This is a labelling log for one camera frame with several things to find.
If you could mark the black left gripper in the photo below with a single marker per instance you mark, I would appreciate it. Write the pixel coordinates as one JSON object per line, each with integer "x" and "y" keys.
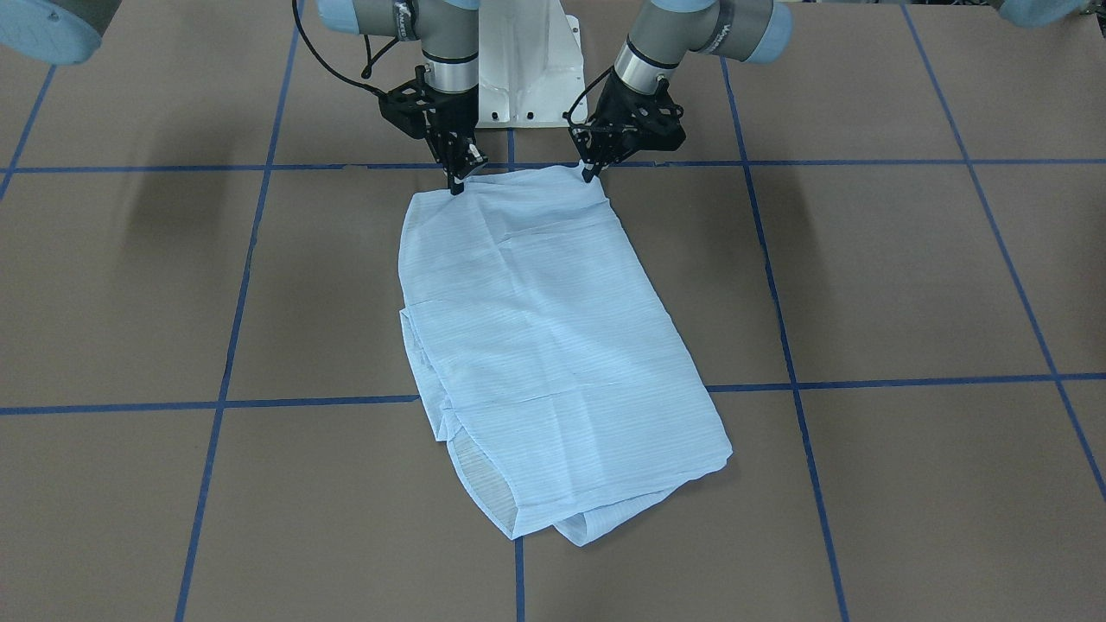
{"x": 612, "y": 104}

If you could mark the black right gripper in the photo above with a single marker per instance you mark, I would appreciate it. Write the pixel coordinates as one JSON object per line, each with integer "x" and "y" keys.
{"x": 451, "y": 112}

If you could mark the light blue button shirt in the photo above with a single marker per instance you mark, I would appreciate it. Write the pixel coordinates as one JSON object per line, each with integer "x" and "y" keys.
{"x": 545, "y": 361}

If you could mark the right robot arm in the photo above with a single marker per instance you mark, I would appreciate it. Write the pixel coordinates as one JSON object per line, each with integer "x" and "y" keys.
{"x": 151, "y": 59}

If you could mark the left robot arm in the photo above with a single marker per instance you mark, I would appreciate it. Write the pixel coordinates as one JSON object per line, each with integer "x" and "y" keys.
{"x": 857, "y": 82}

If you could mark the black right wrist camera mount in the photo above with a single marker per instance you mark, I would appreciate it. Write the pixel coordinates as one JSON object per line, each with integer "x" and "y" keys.
{"x": 405, "y": 107}

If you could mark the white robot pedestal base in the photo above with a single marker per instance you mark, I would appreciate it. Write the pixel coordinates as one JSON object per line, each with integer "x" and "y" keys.
{"x": 531, "y": 65}

